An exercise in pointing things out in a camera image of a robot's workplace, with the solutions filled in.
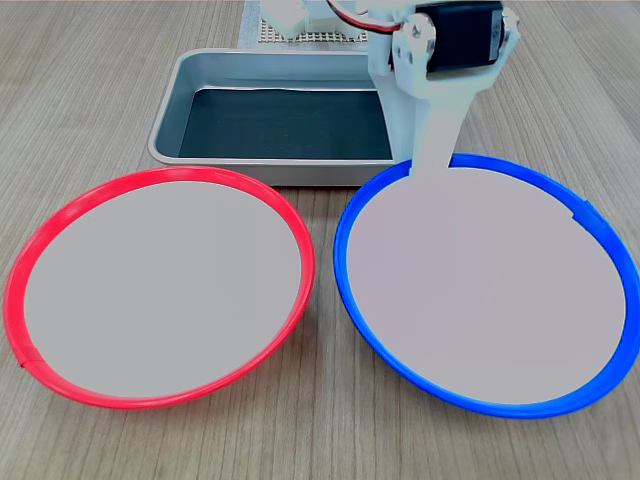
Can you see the white plate with blue rim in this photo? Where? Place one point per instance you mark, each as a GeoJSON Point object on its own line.
{"type": "Point", "coordinates": [490, 290]}

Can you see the steel tray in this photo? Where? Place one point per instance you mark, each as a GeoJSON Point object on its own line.
{"type": "Point", "coordinates": [310, 175]}

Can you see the black mat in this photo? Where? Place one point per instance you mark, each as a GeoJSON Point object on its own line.
{"type": "Point", "coordinates": [280, 125]}

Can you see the white plate with red rim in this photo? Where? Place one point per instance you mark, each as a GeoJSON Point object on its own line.
{"type": "Point", "coordinates": [165, 290]}

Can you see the pale perforated base plate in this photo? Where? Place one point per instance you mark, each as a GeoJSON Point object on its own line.
{"type": "Point", "coordinates": [250, 30]}

